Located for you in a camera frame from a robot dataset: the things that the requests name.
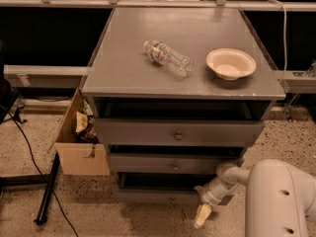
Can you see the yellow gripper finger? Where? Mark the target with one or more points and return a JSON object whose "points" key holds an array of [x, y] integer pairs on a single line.
{"points": [[203, 212]]}

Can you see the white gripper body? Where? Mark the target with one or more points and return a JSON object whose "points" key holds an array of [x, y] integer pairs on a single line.
{"points": [[208, 194]]}

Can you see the grey bottom drawer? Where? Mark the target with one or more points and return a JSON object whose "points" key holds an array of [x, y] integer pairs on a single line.
{"points": [[160, 188]]}

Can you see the grey drawer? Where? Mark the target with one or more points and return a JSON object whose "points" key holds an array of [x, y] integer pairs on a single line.
{"points": [[168, 164], [177, 132], [160, 188]]}

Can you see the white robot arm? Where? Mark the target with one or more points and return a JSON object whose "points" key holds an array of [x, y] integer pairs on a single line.
{"points": [[280, 199]]}

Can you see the grey middle drawer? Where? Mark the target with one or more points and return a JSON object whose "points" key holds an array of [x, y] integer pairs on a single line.
{"points": [[168, 164]]}

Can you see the grey drawer cabinet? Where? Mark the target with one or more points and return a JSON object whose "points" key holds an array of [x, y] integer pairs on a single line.
{"points": [[125, 83]]}

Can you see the grey top drawer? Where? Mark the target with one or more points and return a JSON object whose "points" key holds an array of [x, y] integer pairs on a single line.
{"points": [[177, 132]]}

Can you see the white paper bowl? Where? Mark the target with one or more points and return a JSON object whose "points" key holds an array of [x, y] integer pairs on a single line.
{"points": [[231, 64]]}

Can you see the cardboard box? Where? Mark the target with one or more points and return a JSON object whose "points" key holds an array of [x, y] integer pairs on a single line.
{"points": [[78, 157]]}

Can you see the snack bag in box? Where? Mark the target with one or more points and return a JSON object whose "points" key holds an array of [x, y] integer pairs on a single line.
{"points": [[84, 128]]}

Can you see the clear plastic water bottle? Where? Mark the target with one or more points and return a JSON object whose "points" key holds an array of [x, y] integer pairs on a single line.
{"points": [[170, 59]]}

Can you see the black stand leg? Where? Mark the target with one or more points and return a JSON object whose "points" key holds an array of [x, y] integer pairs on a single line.
{"points": [[48, 192]]}

